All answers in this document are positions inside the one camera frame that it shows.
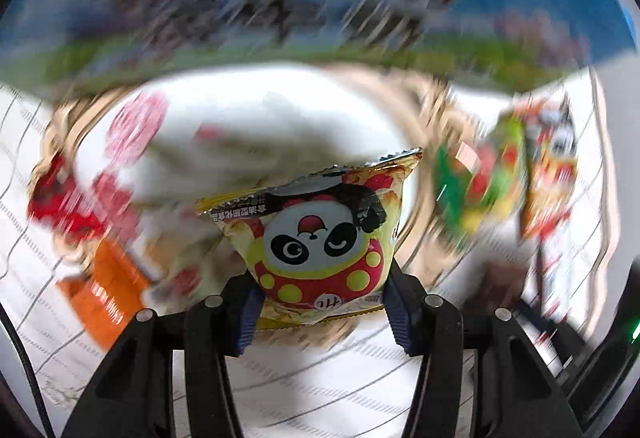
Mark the brown cardboard box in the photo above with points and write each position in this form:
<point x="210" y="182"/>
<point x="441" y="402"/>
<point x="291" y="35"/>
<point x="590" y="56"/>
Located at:
<point x="60" y="48"/>

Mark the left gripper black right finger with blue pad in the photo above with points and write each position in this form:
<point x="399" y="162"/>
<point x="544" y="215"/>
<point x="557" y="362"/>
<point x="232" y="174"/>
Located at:
<point x="515" y="394"/>

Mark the green red snack pack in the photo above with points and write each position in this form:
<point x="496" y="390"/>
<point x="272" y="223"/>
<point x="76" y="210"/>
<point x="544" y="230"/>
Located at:
<point x="479" y="181"/>

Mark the orange panda snack pack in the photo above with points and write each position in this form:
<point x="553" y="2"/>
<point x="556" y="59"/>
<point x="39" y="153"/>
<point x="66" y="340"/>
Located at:
<point x="551" y="157"/>

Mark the white floral quilted mat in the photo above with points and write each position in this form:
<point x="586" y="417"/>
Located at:
<point x="292" y="385"/>

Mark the red small snack pack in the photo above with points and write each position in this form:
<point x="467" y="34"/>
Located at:
<point x="56" y="202"/>

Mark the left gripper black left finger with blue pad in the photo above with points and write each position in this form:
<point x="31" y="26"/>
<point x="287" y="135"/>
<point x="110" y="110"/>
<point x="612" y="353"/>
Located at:
<point x="130" y="394"/>

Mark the yellow panda snack pack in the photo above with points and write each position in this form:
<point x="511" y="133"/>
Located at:
<point x="321" y="245"/>

